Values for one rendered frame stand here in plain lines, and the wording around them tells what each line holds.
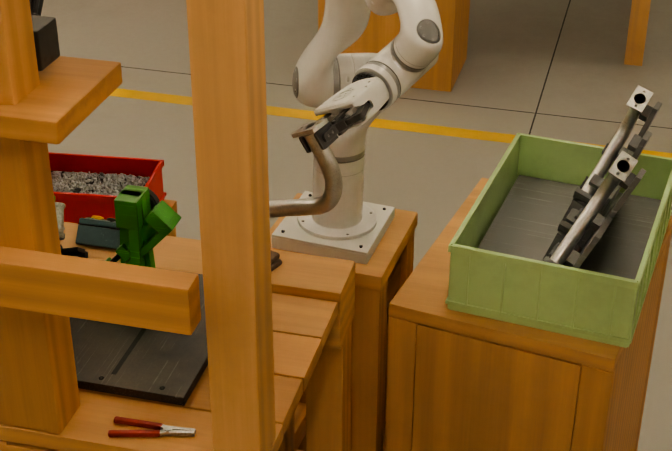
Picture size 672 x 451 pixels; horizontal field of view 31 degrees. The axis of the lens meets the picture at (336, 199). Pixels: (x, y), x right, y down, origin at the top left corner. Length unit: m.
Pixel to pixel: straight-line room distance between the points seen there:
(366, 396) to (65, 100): 1.29
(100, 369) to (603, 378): 1.07
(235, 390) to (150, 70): 4.11
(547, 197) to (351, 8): 0.84
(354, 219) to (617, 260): 0.62
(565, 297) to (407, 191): 2.30
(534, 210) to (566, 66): 3.17
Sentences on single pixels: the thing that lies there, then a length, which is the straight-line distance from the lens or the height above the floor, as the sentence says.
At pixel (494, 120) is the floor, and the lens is 5.52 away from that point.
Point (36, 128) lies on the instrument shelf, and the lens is 1.90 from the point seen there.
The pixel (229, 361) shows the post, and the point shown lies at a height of 1.11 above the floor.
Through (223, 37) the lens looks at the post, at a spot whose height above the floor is 1.69.
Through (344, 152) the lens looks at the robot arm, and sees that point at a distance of 2.74.
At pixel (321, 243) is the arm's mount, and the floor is 0.88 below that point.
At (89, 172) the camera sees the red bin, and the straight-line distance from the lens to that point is 3.18.
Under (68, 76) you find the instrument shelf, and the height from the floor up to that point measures 1.54.
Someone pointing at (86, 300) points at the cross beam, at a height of 1.22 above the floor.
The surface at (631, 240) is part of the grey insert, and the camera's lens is 2.96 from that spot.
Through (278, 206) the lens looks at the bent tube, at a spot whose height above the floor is 1.28.
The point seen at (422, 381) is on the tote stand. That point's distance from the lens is 2.84.
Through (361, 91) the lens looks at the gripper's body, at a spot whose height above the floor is 1.51.
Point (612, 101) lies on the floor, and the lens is 5.82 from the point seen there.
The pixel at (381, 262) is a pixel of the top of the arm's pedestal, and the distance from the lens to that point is 2.79.
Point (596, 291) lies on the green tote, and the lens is 2.62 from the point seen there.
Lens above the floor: 2.32
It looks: 29 degrees down
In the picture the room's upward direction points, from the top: straight up
